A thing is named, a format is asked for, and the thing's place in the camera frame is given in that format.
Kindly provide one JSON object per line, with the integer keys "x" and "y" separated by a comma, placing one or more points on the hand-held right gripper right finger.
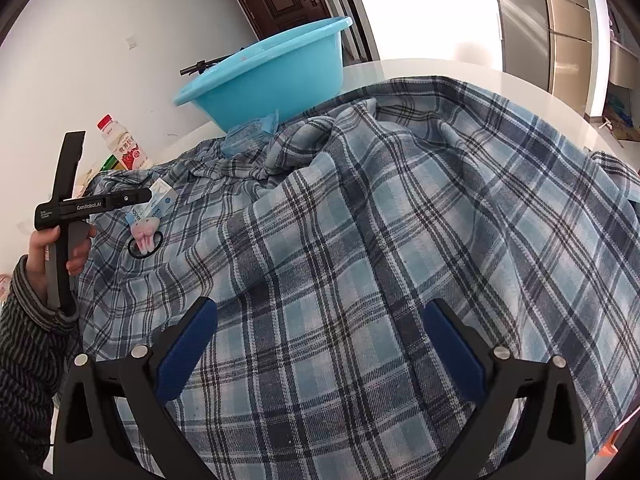
{"x": 452, "y": 352}

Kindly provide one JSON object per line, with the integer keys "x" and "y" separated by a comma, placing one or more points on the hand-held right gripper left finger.
{"x": 187, "y": 352}

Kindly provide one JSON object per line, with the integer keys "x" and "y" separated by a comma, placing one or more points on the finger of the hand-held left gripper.
{"x": 130, "y": 197}

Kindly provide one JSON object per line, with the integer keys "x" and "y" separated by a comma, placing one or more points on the blue and white carton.
{"x": 162, "y": 195}

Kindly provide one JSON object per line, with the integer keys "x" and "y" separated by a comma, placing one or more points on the blue plastic basin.
{"x": 270, "y": 85}

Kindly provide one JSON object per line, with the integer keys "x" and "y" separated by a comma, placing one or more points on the person's left forearm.
{"x": 30, "y": 345}

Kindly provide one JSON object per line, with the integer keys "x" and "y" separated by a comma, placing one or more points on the person's left hand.
{"x": 39, "y": 250}

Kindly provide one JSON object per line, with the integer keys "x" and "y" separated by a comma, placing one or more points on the red capped drink bottle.
{"x": 122, "y": 145}

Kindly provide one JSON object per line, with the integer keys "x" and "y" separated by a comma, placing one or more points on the blue wet wipe packet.
{"x": 245, "y": 135}

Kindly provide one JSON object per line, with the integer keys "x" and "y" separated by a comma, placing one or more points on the blue plaid cloth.
{"x": 400, "y": 210}

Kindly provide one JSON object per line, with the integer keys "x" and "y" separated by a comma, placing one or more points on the black framed glass door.
{"x": 360, "y": 20}

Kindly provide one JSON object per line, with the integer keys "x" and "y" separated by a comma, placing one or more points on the beige sink cabinet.
{"x": 625, "y": 62}

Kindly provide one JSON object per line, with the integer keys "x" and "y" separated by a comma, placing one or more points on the gold and silver refrigerator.
{"x": 525, "y": 20}

